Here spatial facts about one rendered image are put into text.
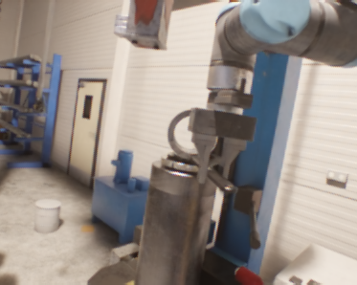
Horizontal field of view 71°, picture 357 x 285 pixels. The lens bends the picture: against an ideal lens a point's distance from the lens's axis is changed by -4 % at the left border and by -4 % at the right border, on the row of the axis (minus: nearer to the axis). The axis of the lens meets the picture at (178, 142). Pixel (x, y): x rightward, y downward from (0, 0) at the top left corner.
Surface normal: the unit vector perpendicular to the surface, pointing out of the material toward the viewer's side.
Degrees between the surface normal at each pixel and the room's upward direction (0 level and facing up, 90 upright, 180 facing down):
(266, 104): 90
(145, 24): 90
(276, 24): 90
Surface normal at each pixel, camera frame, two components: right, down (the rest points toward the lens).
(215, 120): 0.14, 0.11
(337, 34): 0.10, 0.37
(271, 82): -0.67, -0.04
